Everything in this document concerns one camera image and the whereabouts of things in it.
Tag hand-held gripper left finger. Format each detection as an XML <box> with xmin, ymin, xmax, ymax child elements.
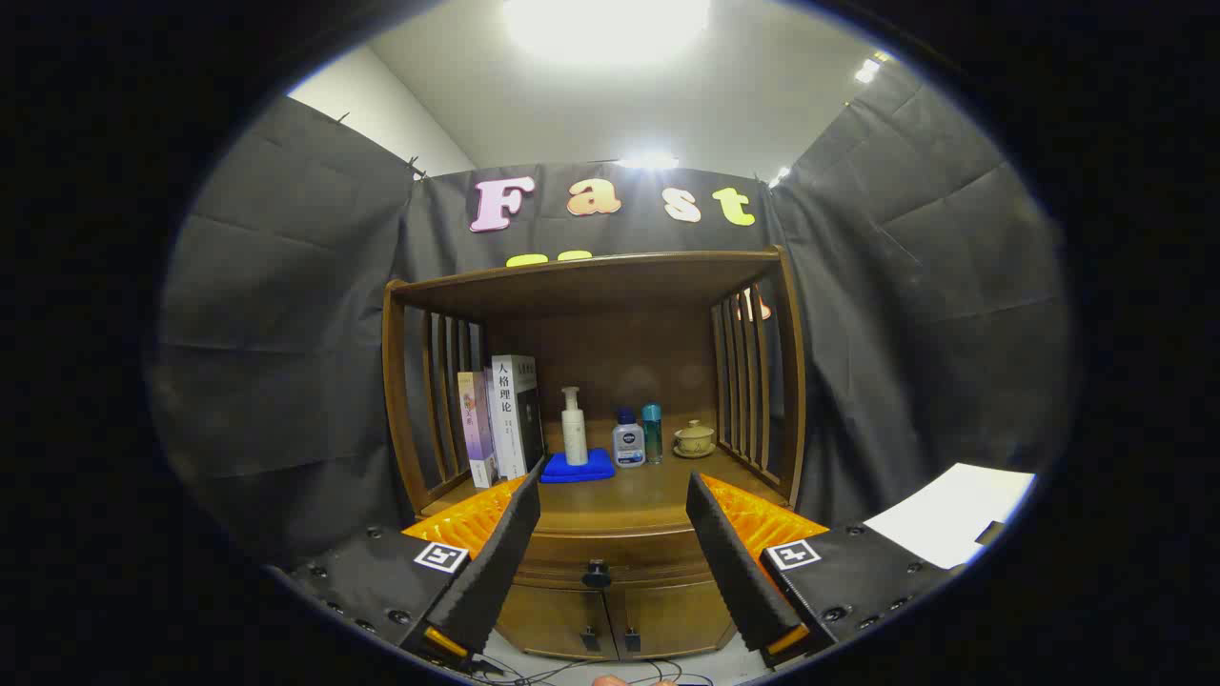
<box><xmin>272</xmin><ymin>457</ymin><xmax>544</xmax><ymax>673</ymax></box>

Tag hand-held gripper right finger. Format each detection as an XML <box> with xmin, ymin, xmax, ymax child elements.
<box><xmin>684</xmin><ymin>472</ymin><xmax>964</xmax><ymax>668</ymax></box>

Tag brown wooden drawer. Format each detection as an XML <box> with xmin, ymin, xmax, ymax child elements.
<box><xmin>510</xmin><ymin>527</ymin><xmax>716</xmax><ymax>592</ymax></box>

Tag wooden countertop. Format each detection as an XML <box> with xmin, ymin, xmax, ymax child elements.
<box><xmin>424</xmin><ymin>443</ymin><xmax>792</xmax><ymax>535</ymax></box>

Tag brown wooden cabinet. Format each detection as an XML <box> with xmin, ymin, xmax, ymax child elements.
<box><xmin>381</xmin><ymin>246</ymin><xmax>809</xmax><ymax>663</ymax></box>

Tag blue folded cloth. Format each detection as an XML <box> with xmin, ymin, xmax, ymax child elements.
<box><xmin>539</xmin><ymin>448</ymin><xmax>617</xmax><ymax>484</ymax></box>

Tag purple book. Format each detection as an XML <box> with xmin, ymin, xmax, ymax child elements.
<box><xmin>457</xmin><ymin>372</ymin><xmax>498</xmax><ymax>490</ymax></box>

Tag white book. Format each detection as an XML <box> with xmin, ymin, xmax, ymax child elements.
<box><xmin>486</xmin><ymin>354</ymin><xmax>546</xmax><ymax>480</ymax></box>

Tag white blue-capped pump bottle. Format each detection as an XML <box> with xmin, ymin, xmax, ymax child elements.
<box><xmin>612</xmin><ymin>408</ymin><xmax>647</xmax><ymax>469</ymax></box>

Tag large ceiling light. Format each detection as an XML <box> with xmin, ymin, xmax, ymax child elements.
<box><xmin>500</xmin><ymin>0</ymin><xmax>711</xmax><ymax>63</ymax></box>

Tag black floor cables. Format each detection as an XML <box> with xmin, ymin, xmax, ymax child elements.
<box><xmin>472</xmin><ymin>657</ymin><xmax>716</xmax><ymax>686</ymax></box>

